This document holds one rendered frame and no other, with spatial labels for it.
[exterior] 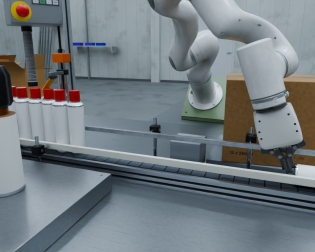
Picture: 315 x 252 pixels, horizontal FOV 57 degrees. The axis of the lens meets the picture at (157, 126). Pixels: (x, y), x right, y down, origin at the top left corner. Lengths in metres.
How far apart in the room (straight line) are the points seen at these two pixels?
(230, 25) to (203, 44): 0.55
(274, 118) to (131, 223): 0.42
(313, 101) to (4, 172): 0.84
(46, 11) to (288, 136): 0.84
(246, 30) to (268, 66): 0.13
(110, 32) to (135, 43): 1.04
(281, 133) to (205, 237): 0.31
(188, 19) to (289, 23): 8.71
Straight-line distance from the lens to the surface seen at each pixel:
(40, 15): 1.09
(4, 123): 0.73
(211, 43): 1.32
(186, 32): 1.17
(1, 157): 0.75
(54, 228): 0.66
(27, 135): 1.09
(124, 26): 10.87
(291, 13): 9.79
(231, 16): 0.77
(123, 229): 0.68
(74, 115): 0.94
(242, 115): 0.94
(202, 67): 1.41
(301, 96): 0.95
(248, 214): 0.76
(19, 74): 2.70
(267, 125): 0.76
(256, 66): 0.72
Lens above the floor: 1.22
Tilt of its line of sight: 15 degrees down
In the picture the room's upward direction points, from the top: straight up
